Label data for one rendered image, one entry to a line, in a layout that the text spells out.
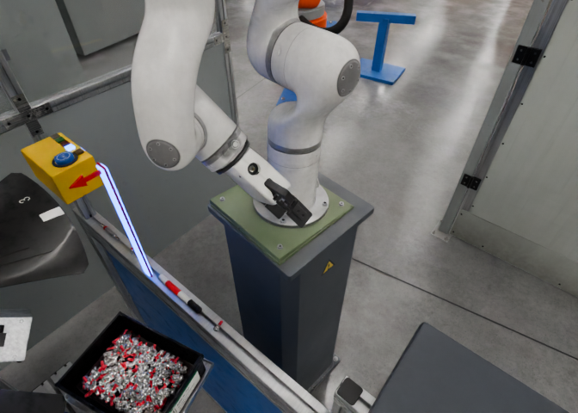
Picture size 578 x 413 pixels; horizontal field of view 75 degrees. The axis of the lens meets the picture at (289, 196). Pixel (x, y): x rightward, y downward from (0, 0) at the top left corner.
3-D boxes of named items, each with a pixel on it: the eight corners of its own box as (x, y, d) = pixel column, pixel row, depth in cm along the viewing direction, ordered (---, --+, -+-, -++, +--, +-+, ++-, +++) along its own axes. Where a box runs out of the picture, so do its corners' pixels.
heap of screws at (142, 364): (79, 396, 74) (69, 386, 70) (130, 334, 83) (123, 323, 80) (155, 444, 68) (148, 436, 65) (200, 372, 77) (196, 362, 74)
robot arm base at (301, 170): (301, 169, 104) (305, 110, 92) (343, 211, 93) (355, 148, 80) (239, 192, 96) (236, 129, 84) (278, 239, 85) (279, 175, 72)
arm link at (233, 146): (244, 123, 58) (257, 136, 59) (227, 126, 66) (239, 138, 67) (208, 163, 56) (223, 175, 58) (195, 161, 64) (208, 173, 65)
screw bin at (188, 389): (68, 398, 74) (52, 385, 69) (129, 326, 85) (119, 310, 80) (156, 455, 67) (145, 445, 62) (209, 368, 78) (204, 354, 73)
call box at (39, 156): (39, 181, 97) (18, 148, 89) (76, 163, 102) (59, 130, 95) (70, 210, 89) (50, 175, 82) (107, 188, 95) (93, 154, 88)
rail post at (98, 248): (150, 347, 164) (82, 228, 110) (157, 340, 166) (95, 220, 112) (156, 353, 162) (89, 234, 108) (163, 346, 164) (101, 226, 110)
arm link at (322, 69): (293, 119, 89) (299, 10, 73) (356, 152, 79) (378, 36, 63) (255, 137, 82) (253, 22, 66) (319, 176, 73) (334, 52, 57)
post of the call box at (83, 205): (81, 215, 103) (62, 181, 95) (90, 209, 105) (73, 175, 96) (86, 219, 102) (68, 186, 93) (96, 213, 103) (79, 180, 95)
